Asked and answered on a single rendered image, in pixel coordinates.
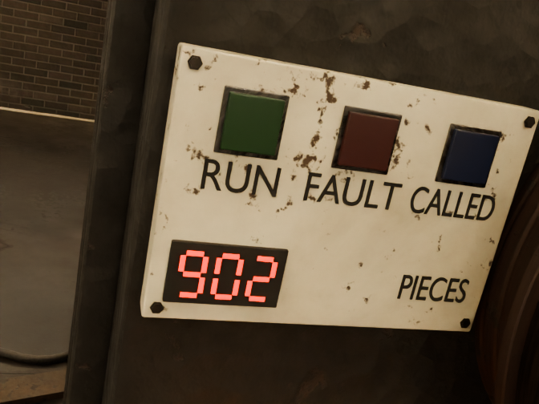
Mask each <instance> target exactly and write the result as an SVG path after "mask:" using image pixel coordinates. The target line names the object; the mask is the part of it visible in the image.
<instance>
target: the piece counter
mask: <svg viewBox="0 0 539 404"><path fill-rule="evenodd" d="M204 253H205V252H200V251H190V250H187V254H186V256H195V257H204ZM186 256H185V255H180V263H179V269H178V271H181V272H184V264H185V259H186ZM239 256H240V255H239V254H229V253H223V257H222V258H225V259H235V260H239ZM222 258H217V262H216V266H215V271H214V273H216V274H219V273H220V269H221V261H222ZM208 261H209V258H208V257H204V258H203V262H202V267H201V273H206V271H207V266H208ZM257 261H266V262H273V261H274V258H273V257H260V256H258V257H257ZM243 263H244V260H239V261H238V265H237V272H236V275H239V276H240V275H241V271H242V267H243ZM277 266H278V263H277V262H273V264H272V269H271V273H270V276H269V277H253V281H261V282H269V280H270V277H273V278H275V274H276V270H277ZM201 273H196V272H184V273H183V277H200V276H201ZM253 281H247V286H246V290H245V296H249V301H265V297H253V296H250V292H251V288H252V284H253ZM217 282H218V279H216V278H213V283H212V288H211V294H216V291H217ZM204 283H205V278H204V277H200V280H199V285H198V290H197V293H203V288H204ZM239 284H240V280H235V281H234V286H233V293H232V295H237V292H238V288H239ZM197 293H185V292H180V297H193V298H197ZM232 295H225V294H216V295H215V299H222V300H231V298H232Z"/></svg>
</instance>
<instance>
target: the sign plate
mask: <svg viewBox="0 0 539 404"><path fill-rule="evenodd" d="M230 91H234V92H239V93H244V94H249V95H258V96H263V97H268V98H273V99H282V100H285V101H286V104H285V108H284V112H283V116H282V124H281V127H280V131H279V136H278V143H277V147H276V152H275V155H274V156H266V155H259V154H253V153H247V152H241V151H230V150H224V149H220V143H221V134H222V129H223V125H224V120H225V111H226V107H227V102H228V97H229V92H230ZM349 111H354V112H359V113H364V114H369V115H378V116H383V117H388V118H393V119H398V120H399V124H398V127H397V130H396V133H395V139H394V143H393V146H392V149H391V154H390V158H389V161H388V165H387V170H386V171H385V172H384V171H378V170H371V169H366V168H354V167H348V166H342V165H338V164H337V161H338V155H339V151H340V147H341V144H342V138H343V134H344V131H345V126H346V123H347V116H348V113H349ZM538 120H539V111H538V110H534V109H532V108H528V107H522V106H517V105H513V104H509V103H501V102H497V101H492V100H487V99H479V98H475V97H471V96H466V95H458V94H453V93H449V92H445V91H437V90H432V89H427V88H423V87H415V86H411V85H407V84H402V83H394V82H389V81H385V80H381V79H373V78H368V77H363V76H359V75H351V74H347V73H342V72H337V71H330V70H325V69H321V68H317V67H308V66H304V65H299V64H295V63H287V62H283V61H278V60H274V59H266V58H262V57H257V56H252V55H244V54H240V53H236V52H231V51H226V50H218V49H214V48H210V47H205V46H198V45H193V44H188V43H184V42H180V43H179V44H178V47H177V53H176V62H175V68H174V74H173V80H172V90H171V95H170V101H169V107H168V117H167V123H166V128H165V134H164V144H163V150H162V156H161V161H160V171H159V177H158V183H157V189H156V198H155V204H154V210H153V216H152V227H151V232H150V237H149V243H148V254H147V259H146V265H145V270H144V281H143V286H142V292H141V298H140V309H141V315H142V317H162V318H180V319H198V320H216V321H251V322H269V323H287V324H305V325H340V326H358V327H375V328H393V329H428V330H446V331H464V332H468V331H470V329H471V327H472V323H473V320H474V317H475V315H476V310H477V307H478V305H479V302H480V298H481V295H482V293H483V290H484V286H485V283H486V280H487V277H488V273H489V270H490V268H491V265H492V261H493V258H494V256H495V253H496V248H497V245H498V243H499V240H500V238H501V233H502V231H503V228H504V226H505V221H506V218H507V215H508V213H509V209H510V206H511V203H512V201H513V197H514V193H515V191H516V188H517V184H518V181H519V179H520V176H521V172H522V169H523V166H524V163H525V159H526V156H527V154H528V151H529V147H530V144H531V142H532V139H533V134H534V132H535V129H536V126H537V122H538ZM455 129H460V130H465V131H474V132H479V133H485V134H490V135H497V136H499V140H498V143H497V146H496V150H495V153H494V157H493V159H492V163H491V167H490V169H489V172H488V177H487V180H486V182H485V184H473V183H467V182H460V181H455V180H443V179H441V174H442V171H443V168H444V163H445V160H446V157H447V154H448V149H449V146H450V143H451V140H452V135H453V132H454V130H455ZM187 250H190V251H200V252H205V253H204V257H208V258H209V261H208V266H207V271H206V273H201V267H202V262H203V258H204V257H195V256H186V254H187ZM223 253H229V254H239V255H240V256H239V260H244V263H243V267H242V271H241V275H240V276H239V275H236V272H237V265H238V261H239V260H235V259H225V258H222V257H223ZM180 255H185V256H186V259H185V264H184V272H196V273H201V276H200V277H204V278H205V283H204V288H203V293H197V290H198V285H199V280H200V277H183V273H184V272H181V271H178V269H179V263H180ZM258 256H260V257H273V258H274V261H273V262H277V263H278V266H277V270H276V274H275V278H273V277H270V273H271V269H272V264H273V262H266V261H257V257H258ZM217 258H222V261H221V269H220V273H219V274H216V273H214V271H215V266H216V262H217ZM253 277H269V282H261V281H253ZM213 278H216V279H218V282H217V291H216V294H225V295H232V293H233V286H234V281H235V280H240V284H239V288H238V292H237V295H232V298H231V300H222V299H215V295H216V294H211V288H212V283H213ZM247 281H253V283H252V288H251V292H250V296H253V297H265V301H249V296H245V290H246V286H247ZM180 292H185V293H197V298H193V297H180Z"/></svg>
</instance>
